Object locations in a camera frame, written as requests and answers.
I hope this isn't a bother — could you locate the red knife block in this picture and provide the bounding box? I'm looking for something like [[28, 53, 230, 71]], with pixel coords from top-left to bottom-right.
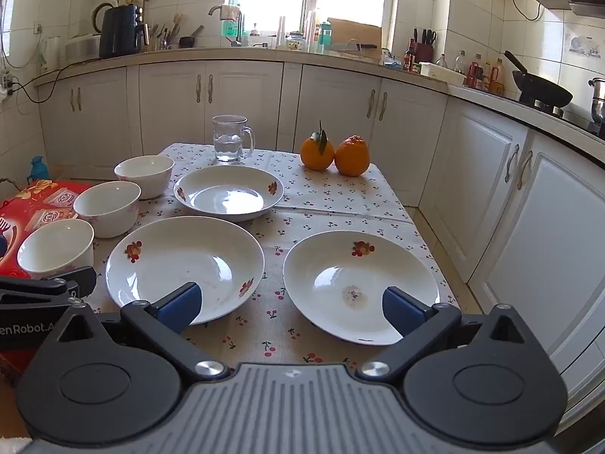
[[413, 28, 438, 63]]

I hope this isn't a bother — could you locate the white ceramic bowl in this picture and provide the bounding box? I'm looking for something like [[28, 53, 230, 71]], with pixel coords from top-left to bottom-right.
[[114, 154, 175, 200], [17, 218, 95, 280], [73, 180, 142, 239]]

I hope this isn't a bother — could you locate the cherry print tablecloth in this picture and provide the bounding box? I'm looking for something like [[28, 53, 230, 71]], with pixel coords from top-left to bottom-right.
[[85, 142, 461, 374]]

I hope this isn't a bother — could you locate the small black pot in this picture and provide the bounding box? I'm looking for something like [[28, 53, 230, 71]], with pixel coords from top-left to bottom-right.
[[178, 26, 205, 49]]

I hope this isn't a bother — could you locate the black wok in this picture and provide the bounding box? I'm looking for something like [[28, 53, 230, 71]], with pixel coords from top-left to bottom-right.
[[503, 50, 574, 107]]

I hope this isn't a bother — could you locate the steel pot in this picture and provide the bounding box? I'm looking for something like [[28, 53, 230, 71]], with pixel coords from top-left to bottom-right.
[[588, 77, 605, 126]]

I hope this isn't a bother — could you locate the white plate with fruit print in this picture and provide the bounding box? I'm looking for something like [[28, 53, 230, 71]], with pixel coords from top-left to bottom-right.
[[173, 165, 285, 222], [105, 216, 265, 326]]

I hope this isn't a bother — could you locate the red bottle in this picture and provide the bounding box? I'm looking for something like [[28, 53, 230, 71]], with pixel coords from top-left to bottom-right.
[[468, 54, 485, 90]]

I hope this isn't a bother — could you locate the gas stove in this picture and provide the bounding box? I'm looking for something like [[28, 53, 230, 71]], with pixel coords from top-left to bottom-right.
[[520, 97, 605, 138]]

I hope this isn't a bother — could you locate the orange with leaf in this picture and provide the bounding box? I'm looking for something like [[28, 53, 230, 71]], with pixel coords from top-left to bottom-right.
[[300, 120, 335, 171]]

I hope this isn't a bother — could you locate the utensil holder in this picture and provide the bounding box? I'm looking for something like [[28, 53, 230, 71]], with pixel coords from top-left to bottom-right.
[[144, 12, 183, 50]]

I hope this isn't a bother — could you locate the white countertop appliance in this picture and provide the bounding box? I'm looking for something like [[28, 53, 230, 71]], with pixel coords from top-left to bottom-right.
[[64, 33, 102, 64]]

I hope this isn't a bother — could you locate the white jug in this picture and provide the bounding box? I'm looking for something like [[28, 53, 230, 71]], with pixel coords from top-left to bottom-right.
[[42, 35, 61, 72]]

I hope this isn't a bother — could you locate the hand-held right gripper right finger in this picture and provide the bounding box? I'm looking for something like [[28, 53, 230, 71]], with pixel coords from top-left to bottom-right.
[[356, 286, 529, 385]]

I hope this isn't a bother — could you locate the white plastic container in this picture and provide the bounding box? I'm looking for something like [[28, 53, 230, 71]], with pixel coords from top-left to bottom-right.
[[420, 62, 466, 87]]

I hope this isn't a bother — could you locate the blue thermos jug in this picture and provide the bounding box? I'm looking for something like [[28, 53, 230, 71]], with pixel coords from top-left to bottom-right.
[[26, 155, 48, 183]]

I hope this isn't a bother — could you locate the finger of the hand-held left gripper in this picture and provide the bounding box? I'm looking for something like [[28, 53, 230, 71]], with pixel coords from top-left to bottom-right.
[[0, 266, 98, 310]]

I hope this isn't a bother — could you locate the glass mug with water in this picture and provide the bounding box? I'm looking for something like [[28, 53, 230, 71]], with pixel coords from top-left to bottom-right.
[[212, 115, 256, 162]]

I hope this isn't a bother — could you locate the wooden cutting board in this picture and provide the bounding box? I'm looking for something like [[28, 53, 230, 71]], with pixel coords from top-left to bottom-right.
[[327, 18, 383, 53]]

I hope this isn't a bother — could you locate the stained white plate fruit print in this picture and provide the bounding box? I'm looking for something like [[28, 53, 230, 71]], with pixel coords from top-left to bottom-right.
[[282, 230, 441, 347]]

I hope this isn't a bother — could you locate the black power cable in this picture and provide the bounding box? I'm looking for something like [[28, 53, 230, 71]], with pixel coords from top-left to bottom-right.
[[9, 54, 138, 117]]

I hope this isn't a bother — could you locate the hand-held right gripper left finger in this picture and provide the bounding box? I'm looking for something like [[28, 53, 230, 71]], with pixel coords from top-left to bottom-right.
[[57, 281, 231, 387]]

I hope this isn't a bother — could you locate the chrome faucet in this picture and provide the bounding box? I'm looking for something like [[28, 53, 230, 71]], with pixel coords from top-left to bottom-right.
[[209, 4, 244, 47]]

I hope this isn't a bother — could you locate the yellow oil bottle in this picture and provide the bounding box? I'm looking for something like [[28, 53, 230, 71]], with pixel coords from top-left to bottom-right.
[[489, 59, 506, 94]]

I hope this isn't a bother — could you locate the kitchen countertop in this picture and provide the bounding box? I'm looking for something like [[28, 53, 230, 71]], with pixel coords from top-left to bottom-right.
[[35, 45, 605, 171]]

